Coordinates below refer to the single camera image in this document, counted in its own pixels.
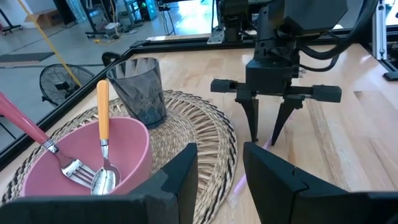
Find black floor mat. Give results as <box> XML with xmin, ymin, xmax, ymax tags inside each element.
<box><xmin>0</xmin><ymin>52</ymin><xmax>56</xmax><ymax>68</ymax></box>

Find black curved cable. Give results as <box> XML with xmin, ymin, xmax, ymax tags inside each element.
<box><xmin>101</xmin><ymin>51</ymin><xmax>123</xmax><ymax>68</ymax></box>

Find black floor fan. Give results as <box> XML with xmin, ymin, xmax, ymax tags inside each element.
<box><xmin>39</xmin><ymin>63</ymin><xmax>96</xmax><ymax>108</ymax></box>

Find round woven straw placemat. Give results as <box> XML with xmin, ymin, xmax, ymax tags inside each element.
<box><xmin>1</xmin><ymin>90</ymin><xmax>239</xmax><ymax>224</ymax></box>

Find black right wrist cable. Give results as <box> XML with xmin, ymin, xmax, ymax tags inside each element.
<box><xmin>297</xmin><ymin>0</ymin><xmax>379</xmax><ymax>73</ymax></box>

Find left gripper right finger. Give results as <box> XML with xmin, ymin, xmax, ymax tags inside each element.
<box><xmin>243</xmin><ymin>141</ymin><xmax>398</xmax><ymax>224</ymax></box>

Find black computer tower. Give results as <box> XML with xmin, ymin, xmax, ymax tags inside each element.
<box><xmin>136</xmin><ymin>0</ymin><xmax>159</xmax><ymax>21</ymax></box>

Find cardboard box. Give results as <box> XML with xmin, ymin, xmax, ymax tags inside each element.
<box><xmin>24</xmin><ymin>8</ymin><xmax>65</xmax><ymax>29</ymax></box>

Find pink bowl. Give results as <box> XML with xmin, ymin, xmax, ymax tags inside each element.
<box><xmin>20</xmin><ymin>116</ymin><xmax>154</xmax><ymax>198</ymax></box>

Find silver mounting bracket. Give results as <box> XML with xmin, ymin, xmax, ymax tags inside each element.
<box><xmin>206</xmin><ymin>26</ymin><xmax>226</xmax><ymax>45</ymax></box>

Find dark smoky plastic cup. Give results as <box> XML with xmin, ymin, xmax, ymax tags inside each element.
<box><xmin>106</xmin><ymin>57</ymin><xmax>167</xmax><ymax>130</ymax></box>

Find orange-handled metal spoon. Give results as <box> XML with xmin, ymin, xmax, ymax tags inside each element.
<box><xmin>90</xmin><ymin>80</ymin><xmax>123</xmax><ymax>197</ymax></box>

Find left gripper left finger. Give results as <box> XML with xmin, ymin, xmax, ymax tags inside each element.
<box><xmin>0</xmin><ymin>142</ymin><xmax>199</xmax><ymax>224</ymax></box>

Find red-handled metal fork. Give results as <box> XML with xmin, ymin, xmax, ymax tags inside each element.
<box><xmin>0</xmin><ymin>91</ymin><xmax>98</xmax><ymax>189</ymax></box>

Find silver aluminium post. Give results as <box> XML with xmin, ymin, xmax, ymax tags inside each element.
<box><xmin>371</xmin><ymin>0</ymin><xmax>389</xmax><ymax>62</ymax></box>

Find pink drinking straw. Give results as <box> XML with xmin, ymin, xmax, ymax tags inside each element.
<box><xmin>232</xmin><ymin>136</ymin><xmax>273</xmax><ymax>195</ymax></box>

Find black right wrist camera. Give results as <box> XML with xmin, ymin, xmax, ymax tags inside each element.
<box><xmin>278</xmin><ymin>0</ymin><xmax>349</xmax><ymax>35</ymax></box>

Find yellow hanging cord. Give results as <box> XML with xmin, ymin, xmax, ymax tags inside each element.
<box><xmin>17</xmin><ymin>0</ymin><xmax>83</xmax><ymax>88</ymax></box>

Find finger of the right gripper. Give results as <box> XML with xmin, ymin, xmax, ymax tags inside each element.
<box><xmin>271</xmin><ymin>98</ymin><xmax>304</xmax><ymax>146</ymax></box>
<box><xmin>234</xmin><ymin>98</ymin><xmax>260</xmax><ymax>143</ymax></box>

